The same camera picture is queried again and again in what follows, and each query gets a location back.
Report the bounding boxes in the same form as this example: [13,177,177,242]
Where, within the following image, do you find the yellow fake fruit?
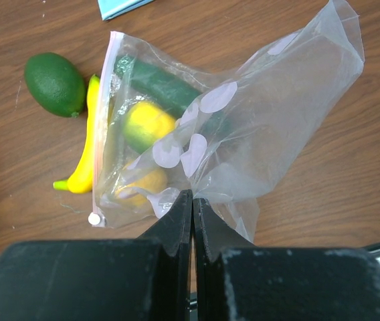
[53,74,100,194]

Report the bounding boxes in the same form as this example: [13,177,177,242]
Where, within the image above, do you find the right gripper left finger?
[0,190,193,320]

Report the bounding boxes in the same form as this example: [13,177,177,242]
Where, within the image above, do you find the yellow orange fake pear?
[113,169,167,208]

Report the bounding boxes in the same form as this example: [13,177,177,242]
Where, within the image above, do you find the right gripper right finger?
[192,199,380,320]

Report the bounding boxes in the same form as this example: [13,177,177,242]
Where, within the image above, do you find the blue checkered placemat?
[97,0,153,21]

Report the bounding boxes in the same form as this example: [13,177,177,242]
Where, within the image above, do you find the yellow green fake lemon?
[122,100,176,154]

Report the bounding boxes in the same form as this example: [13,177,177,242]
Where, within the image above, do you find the clear zip top bag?
[88,1,365,241]

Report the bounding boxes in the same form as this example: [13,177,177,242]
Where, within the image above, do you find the green fake vegetable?
[24,52,86,118]

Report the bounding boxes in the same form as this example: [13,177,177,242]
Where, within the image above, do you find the dark green fake cucumber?
[114,54,233,139]

